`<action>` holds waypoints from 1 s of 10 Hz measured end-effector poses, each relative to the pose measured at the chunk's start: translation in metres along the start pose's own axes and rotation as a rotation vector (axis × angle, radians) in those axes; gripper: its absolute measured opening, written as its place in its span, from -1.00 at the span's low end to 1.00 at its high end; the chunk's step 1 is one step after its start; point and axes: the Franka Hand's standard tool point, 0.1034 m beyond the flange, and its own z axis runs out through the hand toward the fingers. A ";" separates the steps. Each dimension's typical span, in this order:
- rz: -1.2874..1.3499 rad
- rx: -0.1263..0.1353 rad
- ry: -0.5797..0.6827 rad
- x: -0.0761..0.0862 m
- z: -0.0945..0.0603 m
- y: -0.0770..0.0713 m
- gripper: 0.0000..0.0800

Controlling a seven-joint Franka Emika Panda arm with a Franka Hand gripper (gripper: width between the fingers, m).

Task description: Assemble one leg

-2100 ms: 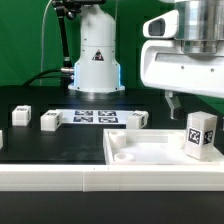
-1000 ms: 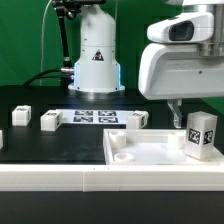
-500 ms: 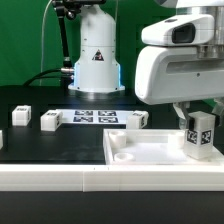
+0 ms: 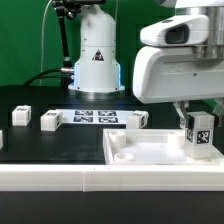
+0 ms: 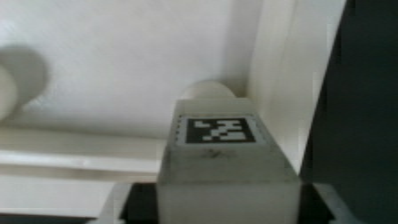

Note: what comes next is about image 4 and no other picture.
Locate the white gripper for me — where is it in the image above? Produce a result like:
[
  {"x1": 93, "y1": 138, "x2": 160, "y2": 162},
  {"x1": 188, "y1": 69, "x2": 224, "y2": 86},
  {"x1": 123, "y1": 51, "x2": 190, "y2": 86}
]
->
[{"x1": 132, "y1": 46, "x2": 224, "y2": 129}]

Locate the white square tabletop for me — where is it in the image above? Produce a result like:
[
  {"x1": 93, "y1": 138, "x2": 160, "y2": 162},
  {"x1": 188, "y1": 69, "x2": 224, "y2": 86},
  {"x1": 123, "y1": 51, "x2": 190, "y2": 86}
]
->
[{"x1": 103, "y1": 129, "x2": 224, "y2": 165}]

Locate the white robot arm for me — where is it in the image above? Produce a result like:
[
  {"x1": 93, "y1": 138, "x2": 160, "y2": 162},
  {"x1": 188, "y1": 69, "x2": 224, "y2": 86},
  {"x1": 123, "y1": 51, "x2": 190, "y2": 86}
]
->
[{"x1": 70, "y1": 0, "x2": 224, "y2": 128}]

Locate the white sheet with markers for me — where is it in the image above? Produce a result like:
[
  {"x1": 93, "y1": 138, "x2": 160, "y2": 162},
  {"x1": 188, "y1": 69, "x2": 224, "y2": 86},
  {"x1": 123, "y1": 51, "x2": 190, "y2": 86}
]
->
[{"x1": 61, "y1": 109, "x2": 132, "y2": 125}]

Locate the white U-shaped fence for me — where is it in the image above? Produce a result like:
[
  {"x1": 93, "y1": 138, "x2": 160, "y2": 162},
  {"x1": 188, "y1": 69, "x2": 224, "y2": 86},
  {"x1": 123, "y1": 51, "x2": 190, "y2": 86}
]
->
[{"x1": 0, "y1": 163, "x2": 224, "y2": 192}]

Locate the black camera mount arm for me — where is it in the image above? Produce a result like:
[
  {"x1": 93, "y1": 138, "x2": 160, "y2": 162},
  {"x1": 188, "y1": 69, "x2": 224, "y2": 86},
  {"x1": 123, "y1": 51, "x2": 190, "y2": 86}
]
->
[{"x1": 52, "y1": 0, "x2": 106, "y2": 86}]

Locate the black cable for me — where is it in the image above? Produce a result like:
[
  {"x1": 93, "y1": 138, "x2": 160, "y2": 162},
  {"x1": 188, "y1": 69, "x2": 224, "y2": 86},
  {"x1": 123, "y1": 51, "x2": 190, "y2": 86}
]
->
[{"x1": 23, "y1": 68, "x2": 68, "y2": 87}]

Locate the grey cable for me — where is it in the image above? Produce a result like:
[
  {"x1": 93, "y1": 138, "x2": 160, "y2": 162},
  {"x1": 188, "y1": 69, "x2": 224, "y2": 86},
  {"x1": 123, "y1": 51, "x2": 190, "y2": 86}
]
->
[{"x1": 39, "y1": 0, "x2": 54, "y2": 87}]

